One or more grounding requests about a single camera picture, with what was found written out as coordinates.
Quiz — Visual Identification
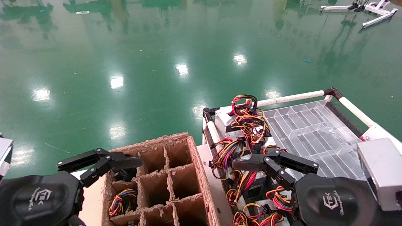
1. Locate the white red label sign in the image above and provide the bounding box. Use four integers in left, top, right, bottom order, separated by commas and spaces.
360, 123, 402, 148

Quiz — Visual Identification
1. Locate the white metal floor frame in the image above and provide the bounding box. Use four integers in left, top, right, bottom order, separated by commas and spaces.
320, 0, 399, 29

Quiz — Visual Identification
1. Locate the clear plastic divider tray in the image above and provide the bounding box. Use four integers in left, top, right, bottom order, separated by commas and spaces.
264, 100, 366, 181

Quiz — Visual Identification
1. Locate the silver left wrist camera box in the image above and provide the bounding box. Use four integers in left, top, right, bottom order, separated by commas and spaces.
0, 133, 14, 182

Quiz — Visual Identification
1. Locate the silver power supply with cables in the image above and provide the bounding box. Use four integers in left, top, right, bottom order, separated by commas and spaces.
215, 95, 272, 148
232, 202, 291, 226
108, 188, 139, 218
210, 137, 252, 180
266, 186, 294, 214
226, 169, 267, 207

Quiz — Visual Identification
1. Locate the white tube cart frame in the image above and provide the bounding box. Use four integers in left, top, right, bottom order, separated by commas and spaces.
203, 87, 376, 201

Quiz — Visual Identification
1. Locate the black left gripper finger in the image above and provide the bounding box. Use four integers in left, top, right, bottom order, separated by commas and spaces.
79, 152, 144, 188

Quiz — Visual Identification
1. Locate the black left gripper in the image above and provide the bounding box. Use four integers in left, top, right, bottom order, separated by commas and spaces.
0, 148, 110, 226

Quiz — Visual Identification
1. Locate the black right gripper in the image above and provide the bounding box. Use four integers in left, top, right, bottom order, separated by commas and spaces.
232, 150, 402, 226

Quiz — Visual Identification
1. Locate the brown cardboard divider box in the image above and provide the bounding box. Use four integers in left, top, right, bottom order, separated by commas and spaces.
101, 132, 220, 226

